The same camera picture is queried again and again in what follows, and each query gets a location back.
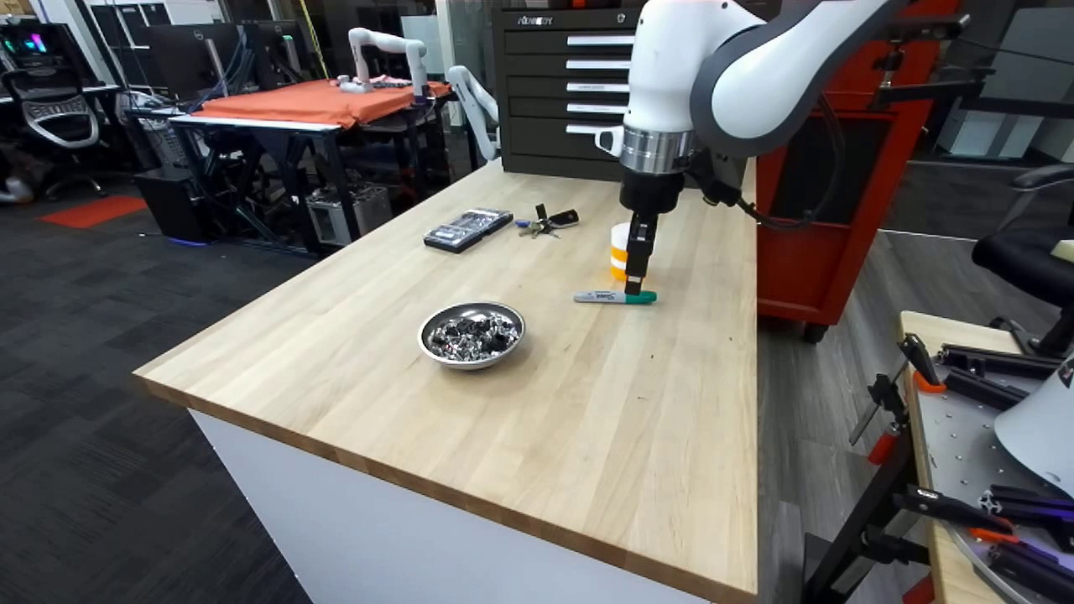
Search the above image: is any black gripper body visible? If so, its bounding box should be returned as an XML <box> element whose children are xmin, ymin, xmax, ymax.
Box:
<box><xmin>617</xmin><ymin>166</ymin><xmax>687</xmax><ymax>226</ymax></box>

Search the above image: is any teal piece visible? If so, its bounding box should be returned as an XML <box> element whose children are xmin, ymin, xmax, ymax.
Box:
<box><xmin>570</xmin><ymin>285</ymin><xmax>662</xmax><ymax>308</ymax></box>

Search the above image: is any orange and white striped mug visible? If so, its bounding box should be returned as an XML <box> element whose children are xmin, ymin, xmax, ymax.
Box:
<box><xmin>605</xmin><ymin>220</ymin><xmax>633</xmax><ymax>288</ymax></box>

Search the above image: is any key bunch with black fob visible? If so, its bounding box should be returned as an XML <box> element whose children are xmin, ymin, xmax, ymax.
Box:
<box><xmin>514</xmin><ymin>202</ymin><xmax>584</xmax><ymax>243</ymax></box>

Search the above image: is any black drawer tool chest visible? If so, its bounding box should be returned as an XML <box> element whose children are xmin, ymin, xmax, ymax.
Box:
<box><xmin>486</xmin><ymin>0</ymin><xmax>645</xmax><ymax>186</ymax></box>

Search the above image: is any dark flat remote control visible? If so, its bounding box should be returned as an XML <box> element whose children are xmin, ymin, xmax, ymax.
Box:
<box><xmin>420</xmin><ymin>205</ymin><xmax>518</xmax><ymax>257</ymax></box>

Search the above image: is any metal bowl with small parts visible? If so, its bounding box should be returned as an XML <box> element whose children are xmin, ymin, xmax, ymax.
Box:
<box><xmin>413</xmin><ymin>296</ymin><xmax>529</xmax><ymax>377</ymax></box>

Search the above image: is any red tool cabinet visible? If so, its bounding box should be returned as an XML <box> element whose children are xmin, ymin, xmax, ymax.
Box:
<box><xmin>750</xmin><ymin>0</ymin><xmax>965</xmax><ymax>335</ymax></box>

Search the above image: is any black and orange bar clamp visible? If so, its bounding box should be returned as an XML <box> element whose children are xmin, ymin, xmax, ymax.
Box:
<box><xmin>846</xmin><ymin>329</ymin><xmax>956</xmax><ymax>451</ymax></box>
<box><xmin>900</xmin><ymin>480</ymin><xmax>1074</xmax><ymax>604</ymax></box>
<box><xmin>935</xmin><ymin>339</ymin><xmax>1063</xmax><ymax>412</ymax></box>

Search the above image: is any table with orange cloth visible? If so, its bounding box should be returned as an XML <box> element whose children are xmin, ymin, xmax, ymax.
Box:
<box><xmin>165</xmin><ymin>74</ymin><xmax>459</xmax><ymax>247</ymax></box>

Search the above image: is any white table base with drawers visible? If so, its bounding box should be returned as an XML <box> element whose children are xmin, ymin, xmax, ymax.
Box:
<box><xmin>184</xmin><ymin>405</ymin><xmax>718</xmax><ymax>604</ymax></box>

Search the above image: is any wooden side table with plate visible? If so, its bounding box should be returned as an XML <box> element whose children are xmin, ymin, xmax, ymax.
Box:
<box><xmin>895</xmin><ymin>308</ymin><xmax>1074</xmax><ymax>604</ymax></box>

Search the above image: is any black swivel chair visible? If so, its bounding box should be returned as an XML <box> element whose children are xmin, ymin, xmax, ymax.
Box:
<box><xmin>969</xmin><ymin>162</ymin><xmax>1074</xmax><ymax>364</ymax></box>

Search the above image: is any black mesh office chair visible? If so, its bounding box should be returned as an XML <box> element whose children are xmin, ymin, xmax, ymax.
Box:
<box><xmin>0</xmin><ymin>59</ymin><xmax>107</xmax><ymax>200</ymax></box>

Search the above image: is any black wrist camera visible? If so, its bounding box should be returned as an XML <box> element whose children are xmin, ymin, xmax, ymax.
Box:
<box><xmin>680</xmin><ymin>145</ymin><xmax>750</xmax><ymax>213</ymax></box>

